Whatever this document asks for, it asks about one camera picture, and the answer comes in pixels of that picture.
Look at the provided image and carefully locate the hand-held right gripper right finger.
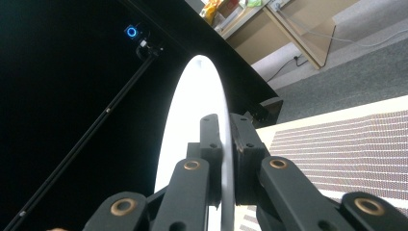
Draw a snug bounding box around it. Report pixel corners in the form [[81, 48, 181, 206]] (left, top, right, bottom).
[[228, 113, 271, 207]]

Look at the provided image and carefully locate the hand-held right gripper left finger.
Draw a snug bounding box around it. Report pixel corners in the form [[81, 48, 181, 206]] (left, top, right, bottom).
[[187, 113, 225, 207]]

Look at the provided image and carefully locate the white plate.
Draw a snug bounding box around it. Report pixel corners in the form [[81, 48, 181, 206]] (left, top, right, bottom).
[[153, 54, 237, 231]]

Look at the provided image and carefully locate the striped placemat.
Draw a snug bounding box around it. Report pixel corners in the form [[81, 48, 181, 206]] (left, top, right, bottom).
[[235, 110, 408, 231]]

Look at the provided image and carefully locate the beige wooden desk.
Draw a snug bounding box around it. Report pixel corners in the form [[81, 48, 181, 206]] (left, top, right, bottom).
[[184, 0, 362, 70]]

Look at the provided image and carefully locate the black stand pole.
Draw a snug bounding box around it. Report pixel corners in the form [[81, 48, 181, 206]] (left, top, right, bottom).
[[2, 54, 159, 231]]

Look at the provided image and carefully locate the yellow packet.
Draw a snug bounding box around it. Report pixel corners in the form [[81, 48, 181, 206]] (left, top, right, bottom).
[[199, 0, 223, 26]]

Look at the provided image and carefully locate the brown cardboard box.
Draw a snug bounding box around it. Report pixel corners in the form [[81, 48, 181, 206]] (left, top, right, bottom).
[[217, 0, 241, 19]]

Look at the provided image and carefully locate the black curtain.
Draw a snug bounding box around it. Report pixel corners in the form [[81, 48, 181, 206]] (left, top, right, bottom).
[[0, 0, 278, 231]]

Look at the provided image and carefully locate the black cable with plug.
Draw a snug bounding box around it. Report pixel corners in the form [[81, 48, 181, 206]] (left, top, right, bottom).
[[266, 53, 310, 84]]

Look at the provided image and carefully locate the camera with blue ring light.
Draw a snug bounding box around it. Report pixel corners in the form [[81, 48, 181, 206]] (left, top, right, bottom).
[[123, 21, 166, 61]]

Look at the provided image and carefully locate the grey power strip cable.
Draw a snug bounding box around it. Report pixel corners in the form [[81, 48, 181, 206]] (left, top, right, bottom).
[[276, 8, 408, 49]]

